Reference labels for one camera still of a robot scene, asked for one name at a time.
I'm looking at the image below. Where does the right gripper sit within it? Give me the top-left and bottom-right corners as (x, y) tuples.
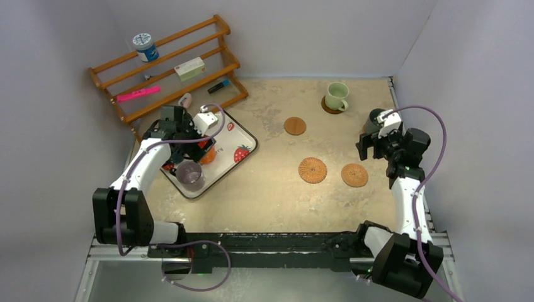
(356, 127), (404, 162)

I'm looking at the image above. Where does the dark green mug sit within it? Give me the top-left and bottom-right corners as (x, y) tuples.
(362, 108), (384, 134)

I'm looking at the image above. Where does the orange mug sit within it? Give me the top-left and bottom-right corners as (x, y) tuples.
(198, 145), (217, 165)

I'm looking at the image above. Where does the white strawberry metal tray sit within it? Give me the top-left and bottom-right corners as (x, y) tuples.
(161, 113), (258, 199)

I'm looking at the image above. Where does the light green mug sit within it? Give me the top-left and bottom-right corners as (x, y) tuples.
(325, 82), (349, 112)

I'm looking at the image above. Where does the dark grooved wooden coaster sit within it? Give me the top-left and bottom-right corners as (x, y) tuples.
(321, 96), (343, 115)

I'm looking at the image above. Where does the woven rattan round coaster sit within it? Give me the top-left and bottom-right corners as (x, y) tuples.
(298, 157), (327, 184)

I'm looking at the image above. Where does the plain round wooden coaster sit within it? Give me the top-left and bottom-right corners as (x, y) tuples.
(284, 116), (307, 136)

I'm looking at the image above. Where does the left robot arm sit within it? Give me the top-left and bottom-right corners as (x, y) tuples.
(92, 104), (226, 257)

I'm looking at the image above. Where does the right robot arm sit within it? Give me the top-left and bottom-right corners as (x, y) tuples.
(353, 108), (444, 299)

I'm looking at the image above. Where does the small white pink object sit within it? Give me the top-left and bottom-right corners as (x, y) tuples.
(178, 93), (193, 108)

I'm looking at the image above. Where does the lilac purple mug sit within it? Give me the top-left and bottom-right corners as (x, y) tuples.
(175, 161), (205, 192)

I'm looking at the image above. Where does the wooden tiered shelf rack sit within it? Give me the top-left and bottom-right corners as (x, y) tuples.
(88, 14), (249, 142)

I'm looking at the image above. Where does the pink highlighter marker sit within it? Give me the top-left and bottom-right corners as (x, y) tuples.
(116, 86), (161, 103)

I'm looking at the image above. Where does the black blue marker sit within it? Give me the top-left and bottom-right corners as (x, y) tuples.
(208, 79), (230, 94)

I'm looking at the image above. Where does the white green small box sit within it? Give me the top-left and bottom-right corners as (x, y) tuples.
(174, 57), (207, 82)

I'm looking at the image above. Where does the blue white lidded jar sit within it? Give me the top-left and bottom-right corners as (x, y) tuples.
(132, 33), (159, 63)

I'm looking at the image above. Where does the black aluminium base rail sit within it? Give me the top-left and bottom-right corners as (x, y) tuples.
(85, 232), (453, 276)

